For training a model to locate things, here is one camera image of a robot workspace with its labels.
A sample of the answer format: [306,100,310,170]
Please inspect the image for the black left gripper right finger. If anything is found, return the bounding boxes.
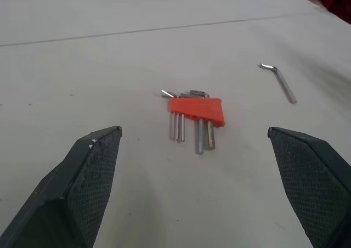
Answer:
[267,126,351,248]

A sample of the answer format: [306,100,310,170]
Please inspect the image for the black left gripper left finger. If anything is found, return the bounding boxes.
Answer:
[0,126,123,248]

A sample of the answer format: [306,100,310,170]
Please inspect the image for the large silver hex key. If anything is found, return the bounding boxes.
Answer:
[180,93,205,155]

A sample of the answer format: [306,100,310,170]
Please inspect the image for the hex keys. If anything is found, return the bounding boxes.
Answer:
[168,98,226,127]

